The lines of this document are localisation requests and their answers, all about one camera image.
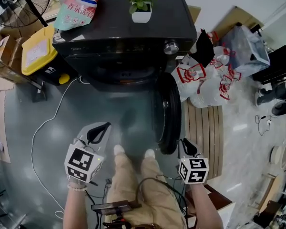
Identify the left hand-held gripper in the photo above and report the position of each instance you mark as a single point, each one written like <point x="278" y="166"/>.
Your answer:
<point x="82" y="163"/>

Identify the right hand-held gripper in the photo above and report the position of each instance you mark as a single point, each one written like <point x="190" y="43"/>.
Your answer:
<point x="195" y="170"/>

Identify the person's left forearm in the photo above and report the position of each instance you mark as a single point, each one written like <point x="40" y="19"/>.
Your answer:
<point x="76" y="209"/>

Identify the person's right forearm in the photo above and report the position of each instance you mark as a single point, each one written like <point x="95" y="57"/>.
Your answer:
<point x="205" y="206"/>

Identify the black washing machine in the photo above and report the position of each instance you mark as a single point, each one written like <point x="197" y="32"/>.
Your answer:
<point x="133" y="44"/>

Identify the wooden slat board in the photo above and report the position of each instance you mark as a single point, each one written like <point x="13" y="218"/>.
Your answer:
<point x="205" y="137"/>

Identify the person's left white shoe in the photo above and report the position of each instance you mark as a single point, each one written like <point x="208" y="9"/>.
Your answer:
<point x="119" y="149"/>

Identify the person's white shoe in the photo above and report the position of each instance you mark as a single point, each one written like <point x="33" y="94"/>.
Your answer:
<point x="119" y="149"/>
<point x="149" y="153"/>

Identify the person's right white shoe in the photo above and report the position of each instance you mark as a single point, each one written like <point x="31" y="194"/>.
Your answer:
<point x="149" y="153"/>

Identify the person's right leg beige trousers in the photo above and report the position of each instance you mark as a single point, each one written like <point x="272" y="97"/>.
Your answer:
<point x="155" y="180"/>

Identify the person's leg beige trousers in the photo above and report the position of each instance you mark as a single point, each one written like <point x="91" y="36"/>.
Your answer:
<point x="155" y="180"/>
<point x="124" y="175"/>

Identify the grey wrist band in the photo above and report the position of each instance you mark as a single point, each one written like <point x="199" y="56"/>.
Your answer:
<point x="76" y="180"/>

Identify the person's left leg beige trousers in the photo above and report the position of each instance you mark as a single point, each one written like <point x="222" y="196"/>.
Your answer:
<point x="124" y="175"/>

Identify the brown top white stool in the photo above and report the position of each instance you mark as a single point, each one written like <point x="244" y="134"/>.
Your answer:
<point x="217" y="204"/>

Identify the black waist device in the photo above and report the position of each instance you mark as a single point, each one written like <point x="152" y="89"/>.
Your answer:
<point x="114" y="207"/>

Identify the white round basin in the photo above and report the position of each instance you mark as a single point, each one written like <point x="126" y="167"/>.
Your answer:
<point x="278" y="156"/>

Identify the black bin yellow lid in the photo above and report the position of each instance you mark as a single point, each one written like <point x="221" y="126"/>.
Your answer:
<point x="38" y="54"/>

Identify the black bag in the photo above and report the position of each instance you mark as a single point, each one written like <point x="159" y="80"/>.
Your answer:
<point x="205" y="49"/>

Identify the round black object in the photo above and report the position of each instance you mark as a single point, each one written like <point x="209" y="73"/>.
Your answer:
<point x="282" y="107"/>

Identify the blue-grey plastic storage bag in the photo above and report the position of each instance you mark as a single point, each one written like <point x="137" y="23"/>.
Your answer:
<point x="245" y="49"/>

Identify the black low table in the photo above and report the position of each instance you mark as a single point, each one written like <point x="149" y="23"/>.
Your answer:
<point x="276" y="65"/>

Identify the teal detergent refill bag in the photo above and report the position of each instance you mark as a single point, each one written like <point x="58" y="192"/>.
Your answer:
<point x="76" y="8"/>

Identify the small leaning cardboard sheet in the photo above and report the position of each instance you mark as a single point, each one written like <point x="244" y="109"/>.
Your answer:
<point x="194" y="14"/>

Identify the red flower plant white pot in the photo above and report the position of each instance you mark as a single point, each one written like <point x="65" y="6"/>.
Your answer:
<point x="141" y="11"/>

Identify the large leaning cardboard sheet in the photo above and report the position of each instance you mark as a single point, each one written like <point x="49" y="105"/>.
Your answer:
<point x="238" y="18"/>

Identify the black standing fan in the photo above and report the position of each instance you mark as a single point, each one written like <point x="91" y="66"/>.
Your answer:
<point x="21" y="3"/>

